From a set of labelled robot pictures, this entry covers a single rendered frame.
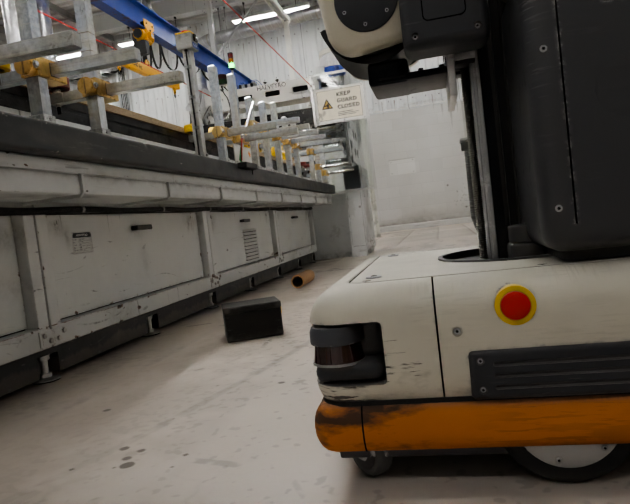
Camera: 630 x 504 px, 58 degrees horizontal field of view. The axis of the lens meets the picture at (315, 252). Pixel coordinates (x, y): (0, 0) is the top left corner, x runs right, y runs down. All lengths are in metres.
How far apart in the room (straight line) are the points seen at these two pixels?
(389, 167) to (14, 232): 10.28
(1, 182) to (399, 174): 10.54
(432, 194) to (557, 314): 10.89
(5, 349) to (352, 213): 4.08
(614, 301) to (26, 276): 1.51
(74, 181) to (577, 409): 1.35
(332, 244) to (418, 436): 4.79
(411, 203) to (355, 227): 6.33
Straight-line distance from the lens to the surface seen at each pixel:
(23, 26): 1.67
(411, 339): 0.76
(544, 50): 0.82
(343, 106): 5.43
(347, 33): 1.00
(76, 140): 1.64
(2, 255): 1.78
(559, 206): 0.80
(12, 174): 1.50
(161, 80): 1.77
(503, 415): 0.79
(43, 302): 1.83
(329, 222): 5.53
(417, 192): 11.64
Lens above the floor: 0.38
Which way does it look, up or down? 3 degrees down
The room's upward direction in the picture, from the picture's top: 7 degrees counter-clockwise
